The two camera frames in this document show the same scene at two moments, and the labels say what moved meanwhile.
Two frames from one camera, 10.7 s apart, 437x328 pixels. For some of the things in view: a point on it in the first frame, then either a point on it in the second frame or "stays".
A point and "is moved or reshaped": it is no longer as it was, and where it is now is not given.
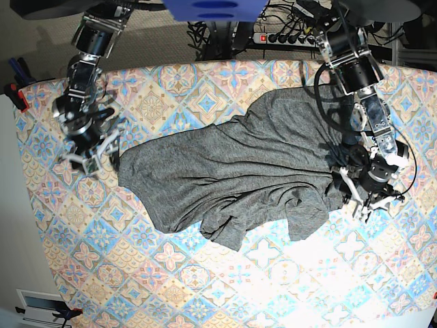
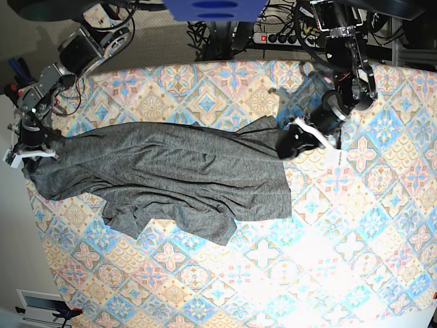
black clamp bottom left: x=67 y=313 stays
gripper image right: x=371 y=199 to x=328 y=115
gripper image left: x=90 y=149 to x=30 y=148
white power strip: x=296 y=39 stays
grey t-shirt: x=280 y=158 is moved or reshaped
